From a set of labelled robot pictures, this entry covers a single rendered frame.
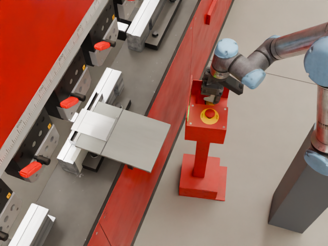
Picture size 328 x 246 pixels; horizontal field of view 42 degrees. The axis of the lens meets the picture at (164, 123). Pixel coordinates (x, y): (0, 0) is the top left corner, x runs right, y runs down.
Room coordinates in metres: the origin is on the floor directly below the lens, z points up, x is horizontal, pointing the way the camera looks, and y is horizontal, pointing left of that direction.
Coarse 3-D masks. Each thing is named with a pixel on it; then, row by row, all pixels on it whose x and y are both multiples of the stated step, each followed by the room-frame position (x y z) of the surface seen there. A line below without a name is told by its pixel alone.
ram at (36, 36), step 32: (0, 0) 0.58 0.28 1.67; (32, 0) 0.65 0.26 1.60; (64, 0) 0.74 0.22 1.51; (0, 32) 0.55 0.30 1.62; (32, 32) 0.62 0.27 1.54; (64, 32) 0.71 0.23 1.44; (0, 64) 0.52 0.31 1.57; (32, 64) 0.58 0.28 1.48; (64, 64) 0.67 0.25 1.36; (0, 96) 0.48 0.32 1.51; (32, 96) 0.55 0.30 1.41; (0, 128) 0.44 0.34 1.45
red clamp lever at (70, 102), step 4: (72, 96) 0.64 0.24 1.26; (76, 96) 0.64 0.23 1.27; (80, 96) 0.64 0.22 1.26; (84, 96) 0.64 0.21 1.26; (64, 100) 0.60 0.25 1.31; (68, 100) 0.60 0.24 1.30; (72, 100) 0.60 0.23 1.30; (76, 100) 0.61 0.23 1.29; (80, 100) 0.63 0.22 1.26; (84, 100) 0.63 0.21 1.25; (60, 104) 0.58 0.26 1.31; (64, 104) 0.58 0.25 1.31; (68, 104) 0.58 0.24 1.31; (72, 104) 0.59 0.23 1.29
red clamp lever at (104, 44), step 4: (104, 40) 0.83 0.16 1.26; (108, 40) 0.83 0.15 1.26; (96, 44) 0.77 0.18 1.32; (100, 44) 0.77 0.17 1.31; (104, 44) 0.78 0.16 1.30; (108, 44) 0.80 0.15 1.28; (112, 44) 0.82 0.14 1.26; (96, 48) 0.76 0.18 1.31; (100, 48) 0.76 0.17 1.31; (104, 48) 0.78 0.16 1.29
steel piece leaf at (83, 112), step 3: (81, 111) 0.75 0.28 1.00; (84, 111) 0.75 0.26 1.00; (81, 114) 0.74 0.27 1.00; (84, 114) 0.74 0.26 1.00; (78, 117) 0.73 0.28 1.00; (81, 117) 0.73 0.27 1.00; (78, 120) 0.72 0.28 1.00; (81, 120) 0.72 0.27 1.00; (75, 123) 0.71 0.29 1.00; (78, 123) 0.71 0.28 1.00; (72, 126) 0.70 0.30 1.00; (75, 126) 0.70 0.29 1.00; (78, 126) 0.69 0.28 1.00; (72, 129) 0.68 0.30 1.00; (75, 129) 0.68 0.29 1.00
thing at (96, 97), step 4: (96, 92) 0.83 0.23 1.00; (100, 92) 0.83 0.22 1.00; (92, 96) 0.81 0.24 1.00; (96, 96) 0.82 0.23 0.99; (100, 96) 0.81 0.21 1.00; (92, 100) 0.80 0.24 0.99; (96, 100) 0.80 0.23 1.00; (100, 100) 0.81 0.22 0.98; (88, 104) 0.78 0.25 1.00; (92, 104) 0.79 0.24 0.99; (96, 104) 0.78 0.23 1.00; (84, 108) 0.77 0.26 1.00; (88, 108) 0.77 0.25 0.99; (72, 132) 0.67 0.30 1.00; (76, 132) 0.68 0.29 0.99; (72, 136) 0.66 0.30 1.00; (68, 140) 0.65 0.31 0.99; (72, 140) 0.65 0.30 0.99
